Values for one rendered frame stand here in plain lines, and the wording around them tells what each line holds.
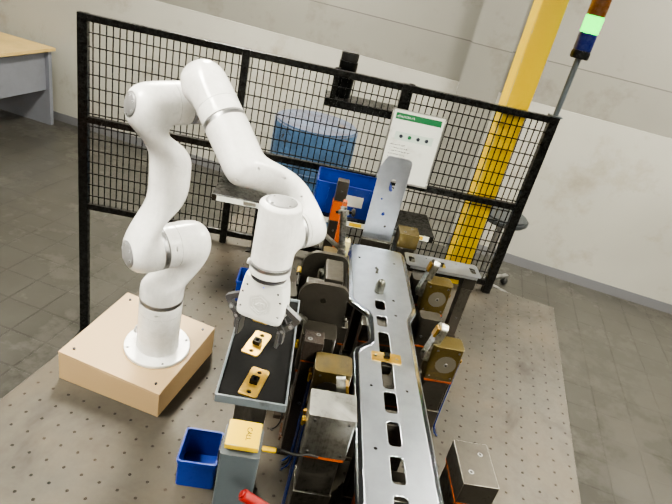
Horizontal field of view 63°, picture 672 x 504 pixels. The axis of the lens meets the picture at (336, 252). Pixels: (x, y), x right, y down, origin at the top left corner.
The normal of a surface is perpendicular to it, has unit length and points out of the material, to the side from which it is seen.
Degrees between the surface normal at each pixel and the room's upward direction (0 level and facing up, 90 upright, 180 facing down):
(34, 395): 0
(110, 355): 4
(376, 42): 90
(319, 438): 90
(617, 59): 90
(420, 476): 0
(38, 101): 90
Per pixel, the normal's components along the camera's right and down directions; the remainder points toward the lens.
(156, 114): 0.62, 0.49
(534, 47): -0.01, 0.47
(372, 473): 0.21, -0.86
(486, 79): -0.28, 0.40
